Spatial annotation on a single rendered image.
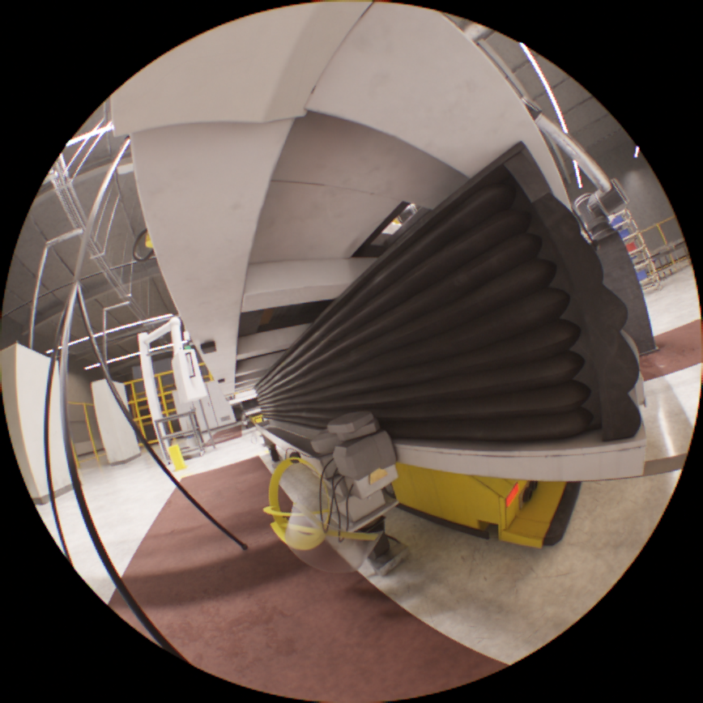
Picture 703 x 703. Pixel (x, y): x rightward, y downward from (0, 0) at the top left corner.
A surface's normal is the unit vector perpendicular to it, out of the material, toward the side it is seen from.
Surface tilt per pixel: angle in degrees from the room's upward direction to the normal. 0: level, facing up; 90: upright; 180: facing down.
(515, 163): 90
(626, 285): 90
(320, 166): 180
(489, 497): 90
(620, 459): 90
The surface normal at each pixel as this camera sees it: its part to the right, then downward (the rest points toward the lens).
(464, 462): -0.83, 0.22
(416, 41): 0.30, 0.95
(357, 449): 0.34, -0.67
